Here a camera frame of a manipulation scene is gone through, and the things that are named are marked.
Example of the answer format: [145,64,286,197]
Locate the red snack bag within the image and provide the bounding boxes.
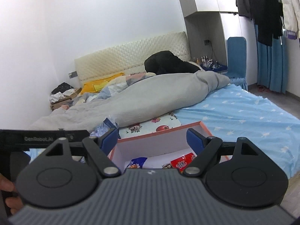
[162,152,196,173]

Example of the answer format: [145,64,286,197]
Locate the blue white snack bag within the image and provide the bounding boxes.
[126,157,147,169]

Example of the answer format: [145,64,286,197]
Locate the left hand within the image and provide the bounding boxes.
[0,174,24,215]

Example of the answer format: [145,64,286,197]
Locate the light blue star bedsheet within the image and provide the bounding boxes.
[174,84,299,178]

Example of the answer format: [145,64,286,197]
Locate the pink storage box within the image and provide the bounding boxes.
[108,121,212,172]

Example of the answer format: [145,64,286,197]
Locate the yellow pillow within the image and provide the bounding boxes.
[80,72,125,95]

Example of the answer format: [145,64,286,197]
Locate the cardboard box with clothes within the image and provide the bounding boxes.
[49,82,82,111]

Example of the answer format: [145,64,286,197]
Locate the grey duvet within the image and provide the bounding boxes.
[28,71,230,132]

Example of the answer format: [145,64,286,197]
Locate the blue tray with bottles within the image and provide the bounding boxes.
[196,56,228,73]

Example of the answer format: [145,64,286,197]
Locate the cream padded headboard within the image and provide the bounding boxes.
[74,31,191,84]

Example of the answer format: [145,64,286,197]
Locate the black clothing pile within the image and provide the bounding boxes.
[144,51,200,75]

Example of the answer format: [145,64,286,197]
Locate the blue chair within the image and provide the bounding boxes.
[225,37,248,90]

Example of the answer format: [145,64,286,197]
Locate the blue curtain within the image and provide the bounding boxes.
[257,37,288,94]

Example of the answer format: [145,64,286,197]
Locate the grey white wardrobe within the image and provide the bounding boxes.
[179,0,241,65]

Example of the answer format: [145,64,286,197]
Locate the hanging dark clothes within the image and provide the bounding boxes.
[236,0,299,46]

